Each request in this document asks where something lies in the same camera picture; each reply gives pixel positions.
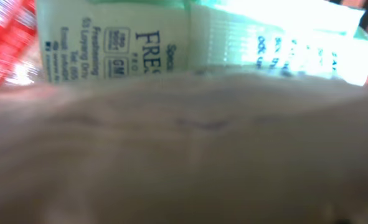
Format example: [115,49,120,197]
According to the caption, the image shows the beige snack bag red label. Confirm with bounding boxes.
[0,0,368,224]

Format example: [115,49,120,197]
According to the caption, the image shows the teal wet wipes packet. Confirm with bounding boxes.
[36,0,368,85]

